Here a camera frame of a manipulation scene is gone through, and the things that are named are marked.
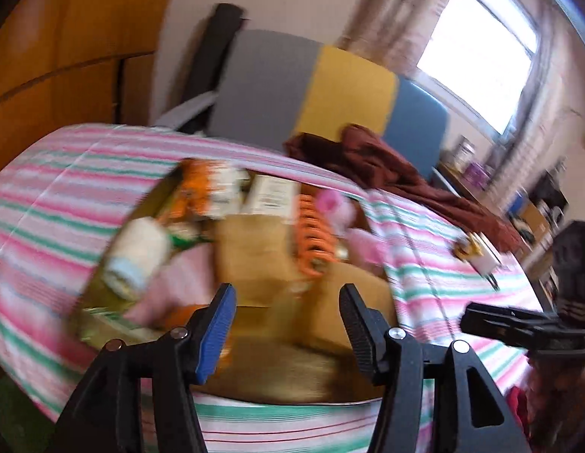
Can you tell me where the brown cloth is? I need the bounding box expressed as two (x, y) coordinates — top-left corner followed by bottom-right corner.
(284, 124), (524, 253)

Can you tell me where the green round item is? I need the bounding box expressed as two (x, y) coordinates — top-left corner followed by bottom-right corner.
(0, 373), (57, 453)

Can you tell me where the white plastic packet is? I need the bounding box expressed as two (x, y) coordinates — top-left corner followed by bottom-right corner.
(205, 163), (250, 220)

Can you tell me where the patterned curtain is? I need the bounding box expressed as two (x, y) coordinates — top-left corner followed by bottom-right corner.
(342, 0), (468, 76)

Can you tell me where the orange plastic rack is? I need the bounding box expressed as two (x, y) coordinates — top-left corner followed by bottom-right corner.
(295, 193), (343, 280)

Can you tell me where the purple box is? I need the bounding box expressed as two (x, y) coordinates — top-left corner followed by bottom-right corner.
(462, 160), (494, 190)

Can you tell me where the tan cardboard box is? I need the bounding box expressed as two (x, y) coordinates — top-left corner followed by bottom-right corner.
(214, 214), (300, 307)

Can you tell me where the orange snack packet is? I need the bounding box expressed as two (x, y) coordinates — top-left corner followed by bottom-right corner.
(172, 159), (213, 220)

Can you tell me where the pink cloth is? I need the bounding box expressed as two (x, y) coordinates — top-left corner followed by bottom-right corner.
(125, 250), (218, 328)

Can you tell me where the pink cup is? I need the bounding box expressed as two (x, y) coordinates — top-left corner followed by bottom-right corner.
(318, 190), (357, 234)

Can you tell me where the small yellow white item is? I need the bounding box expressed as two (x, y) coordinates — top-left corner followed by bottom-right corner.
(454, 232), (503, 275)

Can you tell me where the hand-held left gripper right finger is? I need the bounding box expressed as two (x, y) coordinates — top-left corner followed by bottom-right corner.
(338, 283), (531, 453)

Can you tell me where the grey yellow blue chair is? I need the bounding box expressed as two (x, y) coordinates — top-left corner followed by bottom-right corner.
(153, 28), (451, 185)

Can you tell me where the white roll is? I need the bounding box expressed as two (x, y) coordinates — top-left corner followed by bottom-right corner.
(105, 217), (173, 296)

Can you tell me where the black rolled mat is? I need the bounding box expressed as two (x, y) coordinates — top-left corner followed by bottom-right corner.
(181, 2), (248, 105)

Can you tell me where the window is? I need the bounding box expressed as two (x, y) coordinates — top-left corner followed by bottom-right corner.
(415, 0), (543, 135)

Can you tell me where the white carton box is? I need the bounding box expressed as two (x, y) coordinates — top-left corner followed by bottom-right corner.
(242, 174), (300, 220)

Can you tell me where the wooden side cabinet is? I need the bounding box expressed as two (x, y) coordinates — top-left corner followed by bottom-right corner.
(436, 160), (557, 284)

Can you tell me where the desktop with striped tablecloth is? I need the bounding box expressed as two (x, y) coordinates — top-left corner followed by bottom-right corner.
(0, 123), (557, 453)

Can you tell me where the gold tin box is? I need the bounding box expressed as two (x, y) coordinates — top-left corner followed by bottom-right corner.
(68, 163), (401, 407)

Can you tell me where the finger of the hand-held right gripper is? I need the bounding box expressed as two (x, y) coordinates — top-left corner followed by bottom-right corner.
(460, 302), (564, 347)

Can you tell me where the metal can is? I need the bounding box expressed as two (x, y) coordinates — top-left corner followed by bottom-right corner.
(450, 134), (477, 171)

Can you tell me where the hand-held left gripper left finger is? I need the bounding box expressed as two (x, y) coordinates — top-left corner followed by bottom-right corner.
(49, 283), (237, 453)

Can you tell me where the pink pouch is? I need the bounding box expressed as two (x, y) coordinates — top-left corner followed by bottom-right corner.
(346, 229), (385, 265)

